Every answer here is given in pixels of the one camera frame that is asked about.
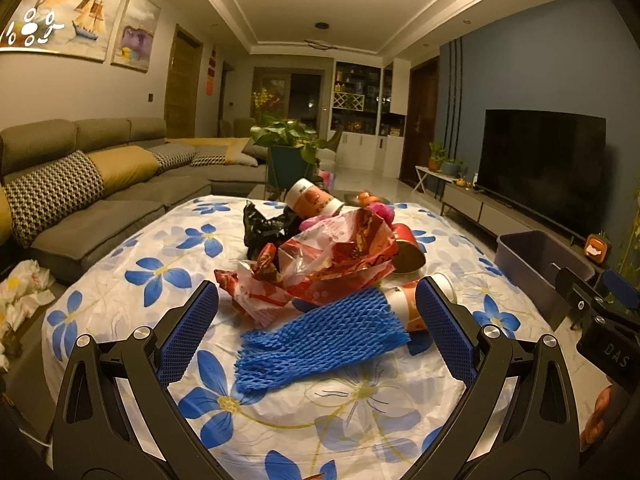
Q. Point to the potted plant orange pot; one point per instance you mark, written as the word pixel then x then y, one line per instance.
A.
pixel 437 156

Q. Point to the potted plant blue pot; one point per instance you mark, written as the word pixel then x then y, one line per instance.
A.
pixel 455 168

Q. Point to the blue foam fruit net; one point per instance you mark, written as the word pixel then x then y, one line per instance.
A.
pixel 353 329

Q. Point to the orange white paper cup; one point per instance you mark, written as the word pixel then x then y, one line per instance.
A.
pixel 307 200

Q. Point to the floral white blue tablecloth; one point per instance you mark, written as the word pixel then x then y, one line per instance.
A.
pixel 367 421

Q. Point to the potted green plant dark pot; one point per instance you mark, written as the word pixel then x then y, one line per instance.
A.
pixel 292 150

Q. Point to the white display cabinet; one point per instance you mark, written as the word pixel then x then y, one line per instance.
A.
pixel 369 107

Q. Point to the sailboat painting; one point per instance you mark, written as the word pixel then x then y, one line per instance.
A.
pixel 75 28

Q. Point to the floral cloth on floor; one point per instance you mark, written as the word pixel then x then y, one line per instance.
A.
pixel 23 292

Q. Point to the dark wooden door right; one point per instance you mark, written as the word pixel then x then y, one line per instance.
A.
pixel 420 123

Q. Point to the dark grey trash bin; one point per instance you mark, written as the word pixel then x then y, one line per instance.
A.
pixel 531 260

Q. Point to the black plastic bag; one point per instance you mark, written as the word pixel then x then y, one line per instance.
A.
pixel 260 231

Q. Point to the pink plastic bag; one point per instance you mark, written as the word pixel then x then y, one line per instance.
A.
pixel 384 211

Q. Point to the houndstooth cushion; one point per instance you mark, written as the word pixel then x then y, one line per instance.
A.
pixel 47 195
pixel 172 155

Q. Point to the wooden door left wall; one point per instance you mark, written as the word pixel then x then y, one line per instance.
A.
pixel 181 95

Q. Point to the purple abstract painting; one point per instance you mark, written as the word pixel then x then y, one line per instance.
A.
pixel 135 38

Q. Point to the orange paper cup yellow inside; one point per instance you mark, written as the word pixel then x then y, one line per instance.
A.
pixel 402 301

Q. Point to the yellow cushion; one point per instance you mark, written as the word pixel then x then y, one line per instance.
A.
pixel 123 167

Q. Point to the grey tv cabinet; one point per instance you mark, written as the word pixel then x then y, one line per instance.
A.
pixel 495 217

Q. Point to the right hand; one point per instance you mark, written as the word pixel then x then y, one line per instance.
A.
pixel 596 426

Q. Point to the small white side table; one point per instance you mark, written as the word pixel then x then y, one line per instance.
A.
pixel 423 174

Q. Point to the grey sectional sofa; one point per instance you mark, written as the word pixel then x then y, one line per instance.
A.
pixel 71 247

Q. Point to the orange tissue box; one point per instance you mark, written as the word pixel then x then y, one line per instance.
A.
pixel 596 248

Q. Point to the red white plastic bag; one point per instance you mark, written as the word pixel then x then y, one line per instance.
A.
pixel 328 261

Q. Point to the large black television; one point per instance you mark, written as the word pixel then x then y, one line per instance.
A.
pixel 549 163

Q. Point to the red paper cup gold inside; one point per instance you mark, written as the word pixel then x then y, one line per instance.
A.
pixel 409 256

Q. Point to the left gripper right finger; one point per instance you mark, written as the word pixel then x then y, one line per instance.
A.
pixel 517 417

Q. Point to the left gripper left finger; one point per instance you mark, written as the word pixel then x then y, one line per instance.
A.
pixel 93 437

